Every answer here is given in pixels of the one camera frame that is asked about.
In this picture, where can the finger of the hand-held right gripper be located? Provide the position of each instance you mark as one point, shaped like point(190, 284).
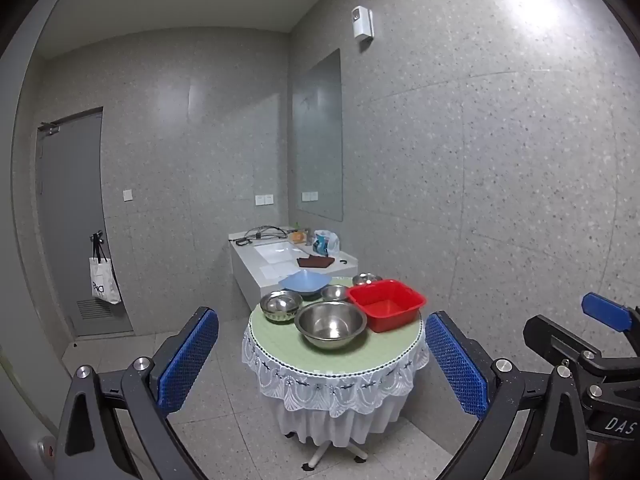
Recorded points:
point(605, 308)
point(545, 332)

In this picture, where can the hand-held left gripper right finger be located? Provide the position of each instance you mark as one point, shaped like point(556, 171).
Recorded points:
point(455, 365)

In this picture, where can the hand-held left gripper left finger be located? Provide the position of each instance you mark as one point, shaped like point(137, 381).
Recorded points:
point(190, 355)

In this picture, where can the red plastic basin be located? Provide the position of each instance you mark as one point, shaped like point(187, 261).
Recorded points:
point(387, 307)

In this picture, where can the medium steel bowl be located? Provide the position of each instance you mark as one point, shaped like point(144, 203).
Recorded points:
point(280, 306)

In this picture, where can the small steel bowl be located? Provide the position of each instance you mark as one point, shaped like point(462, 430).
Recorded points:
point(366, 278)
point(335, 293)

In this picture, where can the large steel bowl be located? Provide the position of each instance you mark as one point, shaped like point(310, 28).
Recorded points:
point(330, 327)

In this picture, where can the blue plastic bowl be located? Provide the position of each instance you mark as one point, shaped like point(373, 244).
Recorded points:
point(305, 282)

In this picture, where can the round table with tablecloth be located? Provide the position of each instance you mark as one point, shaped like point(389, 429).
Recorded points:
point(280, 350)

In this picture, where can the white sink counter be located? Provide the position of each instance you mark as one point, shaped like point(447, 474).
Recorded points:
point(245, 270)

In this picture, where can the door vent grille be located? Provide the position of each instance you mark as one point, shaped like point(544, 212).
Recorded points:
point(94, 309)

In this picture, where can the white tote bag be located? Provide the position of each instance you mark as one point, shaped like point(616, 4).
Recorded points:
point(104, 280)

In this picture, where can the white table skirt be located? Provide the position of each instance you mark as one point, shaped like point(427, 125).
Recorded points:
point(340, 425)

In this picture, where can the black small tripod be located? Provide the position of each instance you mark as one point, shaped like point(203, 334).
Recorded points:
point(96, 240)

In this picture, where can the brown cloth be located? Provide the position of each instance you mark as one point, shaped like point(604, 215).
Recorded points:
point(315, 261)

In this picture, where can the orange small box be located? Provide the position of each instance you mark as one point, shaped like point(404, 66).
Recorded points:
point(298, 236)

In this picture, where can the white table base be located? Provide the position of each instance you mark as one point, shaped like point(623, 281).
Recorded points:
point(320, 455)

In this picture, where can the white plastic bag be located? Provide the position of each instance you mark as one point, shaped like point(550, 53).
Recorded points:
point(327, 242)

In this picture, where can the grey door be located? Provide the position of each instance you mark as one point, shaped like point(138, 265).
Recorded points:
point(70, 185)

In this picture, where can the grey door closer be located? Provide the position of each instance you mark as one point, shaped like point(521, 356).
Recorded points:
point(50, 128)

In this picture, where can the white light switch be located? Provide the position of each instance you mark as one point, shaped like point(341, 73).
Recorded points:
point(128, 195)

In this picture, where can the white double wall socket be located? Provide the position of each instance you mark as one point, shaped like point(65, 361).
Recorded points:
point(264, 199)

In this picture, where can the wall mirror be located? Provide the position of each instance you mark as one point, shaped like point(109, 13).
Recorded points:
point(317, 145)

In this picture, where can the white wall-mounted dispenser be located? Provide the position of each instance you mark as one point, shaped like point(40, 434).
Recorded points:
point(362, 22)

